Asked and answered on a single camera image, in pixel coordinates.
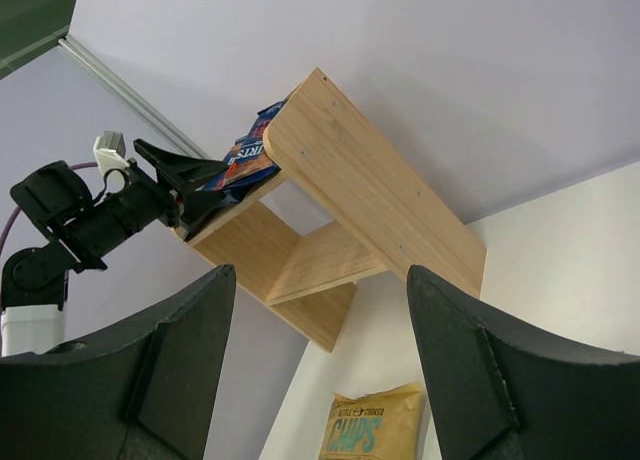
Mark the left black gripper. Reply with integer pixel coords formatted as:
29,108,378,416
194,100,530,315
127,139,238,241

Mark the yellow kettle cooked chips bag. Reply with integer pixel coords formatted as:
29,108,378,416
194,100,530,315
318,382,426,460

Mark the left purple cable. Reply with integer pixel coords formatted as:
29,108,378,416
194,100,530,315
0,162,96,261

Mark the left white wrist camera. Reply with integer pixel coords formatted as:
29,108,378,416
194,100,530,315
93,131,129,191

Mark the grey corner frame post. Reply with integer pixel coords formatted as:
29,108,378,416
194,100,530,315
58,34,209,159

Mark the wooden two-tier shelf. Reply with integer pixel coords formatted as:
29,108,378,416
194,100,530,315
184,69,486,351

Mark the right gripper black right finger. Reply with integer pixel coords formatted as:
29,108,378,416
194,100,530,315
407,265,639,459

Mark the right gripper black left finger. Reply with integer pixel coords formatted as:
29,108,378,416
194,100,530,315
1,265,236,459

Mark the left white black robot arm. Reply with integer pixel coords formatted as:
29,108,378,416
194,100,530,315
1,131,228,357

